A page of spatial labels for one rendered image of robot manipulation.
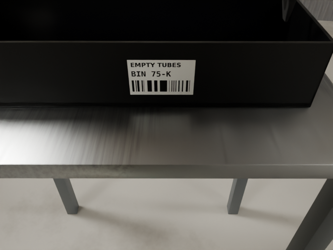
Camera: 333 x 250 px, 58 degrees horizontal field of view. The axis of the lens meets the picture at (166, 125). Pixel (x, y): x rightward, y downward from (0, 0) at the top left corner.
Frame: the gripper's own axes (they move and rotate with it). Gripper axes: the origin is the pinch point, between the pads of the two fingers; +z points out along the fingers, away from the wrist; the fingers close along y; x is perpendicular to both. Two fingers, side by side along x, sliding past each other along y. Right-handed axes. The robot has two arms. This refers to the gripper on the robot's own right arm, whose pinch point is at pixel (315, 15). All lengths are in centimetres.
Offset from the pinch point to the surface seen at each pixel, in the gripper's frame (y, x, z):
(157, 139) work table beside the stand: 23.8, 14.7, 11.8
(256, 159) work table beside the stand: 10.6, 18.4, 11.9
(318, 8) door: -106, -214, 81
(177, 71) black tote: 20.9, 7.7, 5.0
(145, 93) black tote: 25.6, 7.6, 8.9
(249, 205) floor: -12, -26, 92
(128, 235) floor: 38, -13, 92
